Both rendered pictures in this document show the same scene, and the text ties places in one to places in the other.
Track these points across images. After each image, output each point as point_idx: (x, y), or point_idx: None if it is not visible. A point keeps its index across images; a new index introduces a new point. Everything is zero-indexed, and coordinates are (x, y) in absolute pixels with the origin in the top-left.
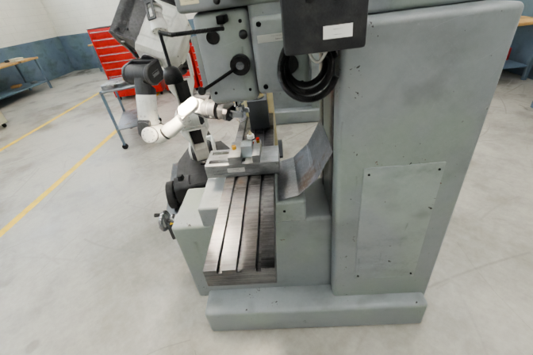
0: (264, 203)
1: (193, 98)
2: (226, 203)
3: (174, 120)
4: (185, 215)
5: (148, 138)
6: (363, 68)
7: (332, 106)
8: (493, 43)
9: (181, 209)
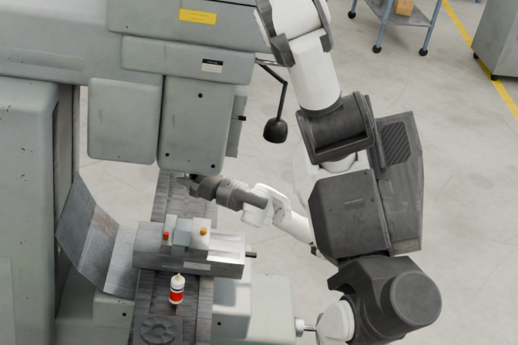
0: (164, 201)
1: (260, 183)
2: (209, 209)
3: (295, 212)
4: (278, 289)
5: None
6: None
7: (76, 125)
8: None
9: (289, 299)
